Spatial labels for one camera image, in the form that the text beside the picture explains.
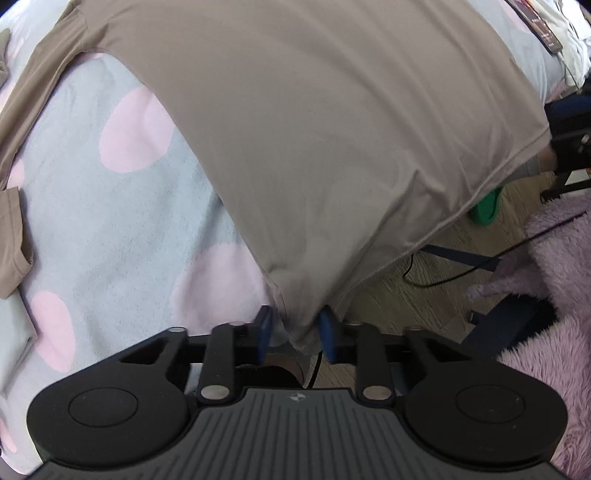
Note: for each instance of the green slipper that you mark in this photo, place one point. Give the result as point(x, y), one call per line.
point(485, 210)

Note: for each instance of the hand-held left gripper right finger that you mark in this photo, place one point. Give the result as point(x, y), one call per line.
point(328, 334)

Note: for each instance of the dark blue chair base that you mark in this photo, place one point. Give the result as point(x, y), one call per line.
point(508, 323)

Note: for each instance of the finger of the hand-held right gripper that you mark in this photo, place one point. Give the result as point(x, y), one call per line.
point(570, 107)
point(575, 143)

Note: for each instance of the folded pale grey shirt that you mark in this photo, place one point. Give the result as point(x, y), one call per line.
point(14, 350)

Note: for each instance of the white crumpled clothes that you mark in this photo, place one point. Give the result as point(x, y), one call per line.
point(575, 50)

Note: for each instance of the taupe long-sleeve shirt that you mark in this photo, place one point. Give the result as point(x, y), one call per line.
point(323, 138)

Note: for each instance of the grey pink-dotted blanket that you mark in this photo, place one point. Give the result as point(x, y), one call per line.
point(92, 221)

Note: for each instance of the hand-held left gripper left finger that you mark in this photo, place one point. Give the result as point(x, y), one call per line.
point(264, 334)

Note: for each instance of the purple fluffy rug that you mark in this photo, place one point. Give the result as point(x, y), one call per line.
point(568, 277)

